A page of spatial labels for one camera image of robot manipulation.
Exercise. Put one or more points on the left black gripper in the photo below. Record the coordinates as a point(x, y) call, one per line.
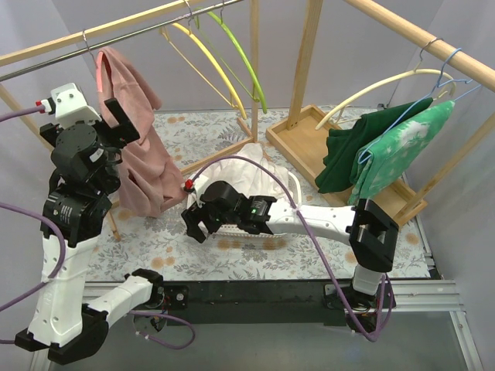
point(109, 129)

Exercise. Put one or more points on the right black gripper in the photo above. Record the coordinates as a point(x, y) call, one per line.
point(202, 218)

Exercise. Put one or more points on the pink t shirt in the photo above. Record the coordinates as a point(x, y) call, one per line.
point(150, 181)

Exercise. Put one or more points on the pink hanger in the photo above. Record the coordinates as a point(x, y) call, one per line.
point(98, 63)

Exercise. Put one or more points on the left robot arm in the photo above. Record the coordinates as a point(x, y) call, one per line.
point(69, 328)

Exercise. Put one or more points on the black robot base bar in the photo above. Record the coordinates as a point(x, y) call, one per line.
point(252, 302)

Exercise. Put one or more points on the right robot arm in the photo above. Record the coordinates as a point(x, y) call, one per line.
point(365, 227)

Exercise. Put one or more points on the yellow hanger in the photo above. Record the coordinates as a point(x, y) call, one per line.
point(232, 99)

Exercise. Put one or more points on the green hanger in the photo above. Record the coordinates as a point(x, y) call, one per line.
point(256, 93)

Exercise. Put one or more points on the light green tie-dye shirt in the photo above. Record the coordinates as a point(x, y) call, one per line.
point(393, 154)

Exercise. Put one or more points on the white laundry basket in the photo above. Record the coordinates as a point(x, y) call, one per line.
point(257, 183)

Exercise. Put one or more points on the floral table mat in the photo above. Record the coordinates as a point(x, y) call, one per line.
point(160, 244)

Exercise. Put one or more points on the left wooden clothes rack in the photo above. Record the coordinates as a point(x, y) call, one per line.
point(65, 41)

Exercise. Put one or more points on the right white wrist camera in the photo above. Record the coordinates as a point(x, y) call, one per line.
point(195, 189)

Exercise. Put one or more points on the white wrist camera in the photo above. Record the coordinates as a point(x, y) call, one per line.
point(69, 106)
point(195, 189)

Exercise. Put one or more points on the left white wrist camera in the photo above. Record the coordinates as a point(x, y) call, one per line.
point(69, 106)

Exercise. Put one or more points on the blue wire hanger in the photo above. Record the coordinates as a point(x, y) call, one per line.
point(365, 154)

